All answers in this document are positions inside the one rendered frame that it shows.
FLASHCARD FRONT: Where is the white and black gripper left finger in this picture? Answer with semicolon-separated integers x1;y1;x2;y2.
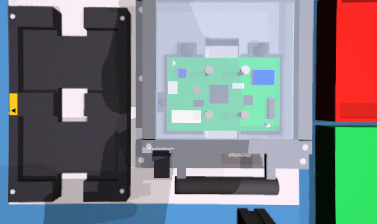
237;208;259;224

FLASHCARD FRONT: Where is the red bin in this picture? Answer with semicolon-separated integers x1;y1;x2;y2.
315;0;377;122

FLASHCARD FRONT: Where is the green square bin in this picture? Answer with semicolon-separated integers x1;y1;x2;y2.
315;125;377;224

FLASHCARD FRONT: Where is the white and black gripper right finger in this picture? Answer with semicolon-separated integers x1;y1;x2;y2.
252;208;276;224

